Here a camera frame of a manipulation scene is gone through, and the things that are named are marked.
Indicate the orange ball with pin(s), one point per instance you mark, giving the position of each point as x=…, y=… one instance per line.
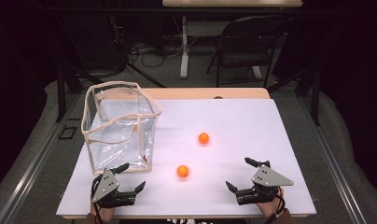
x=203, y=138
x=182, y=171

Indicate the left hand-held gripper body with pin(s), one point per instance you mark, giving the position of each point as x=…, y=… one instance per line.
x=106, y=185

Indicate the person's left hand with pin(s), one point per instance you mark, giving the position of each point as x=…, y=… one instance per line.
x=105, y=211

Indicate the white-legged background desk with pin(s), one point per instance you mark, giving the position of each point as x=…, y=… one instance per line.
x=184, y=56

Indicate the metal floor rail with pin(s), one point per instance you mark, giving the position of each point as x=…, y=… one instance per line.
x=336, y=174
x=31, y=168

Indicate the white table mat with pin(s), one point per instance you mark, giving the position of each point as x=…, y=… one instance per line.
x=239, y=124

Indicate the person's printed dark clothing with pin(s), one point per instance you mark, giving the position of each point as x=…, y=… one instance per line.
x=189, y=221

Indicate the black tripod leg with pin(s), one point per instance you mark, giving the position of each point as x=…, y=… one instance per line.
x=146, y=74

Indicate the person's right hand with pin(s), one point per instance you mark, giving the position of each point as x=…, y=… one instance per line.
x=272, y=207

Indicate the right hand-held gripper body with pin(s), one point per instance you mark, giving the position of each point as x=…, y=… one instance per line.
x=266, y=183

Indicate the wooden table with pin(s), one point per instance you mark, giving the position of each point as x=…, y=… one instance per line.
x=189, y=93

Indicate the clear plastic bag beige trim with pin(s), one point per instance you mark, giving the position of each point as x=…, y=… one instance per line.
x=115, y=146

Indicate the black metal stand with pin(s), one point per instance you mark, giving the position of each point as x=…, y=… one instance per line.
x=315, y=99
x=61, y=93

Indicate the black folding chair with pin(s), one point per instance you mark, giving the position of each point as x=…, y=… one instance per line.
x=248, y=46

